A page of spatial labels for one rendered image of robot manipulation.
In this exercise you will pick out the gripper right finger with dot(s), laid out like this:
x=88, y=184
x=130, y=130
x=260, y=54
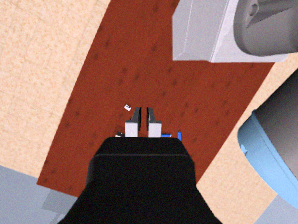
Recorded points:
x=153, y=126

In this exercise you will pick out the white three-compartment bin rack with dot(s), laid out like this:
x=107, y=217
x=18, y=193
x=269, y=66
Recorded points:
x=120, y=134

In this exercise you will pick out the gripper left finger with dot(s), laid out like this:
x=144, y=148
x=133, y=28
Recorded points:
x=133, y=126

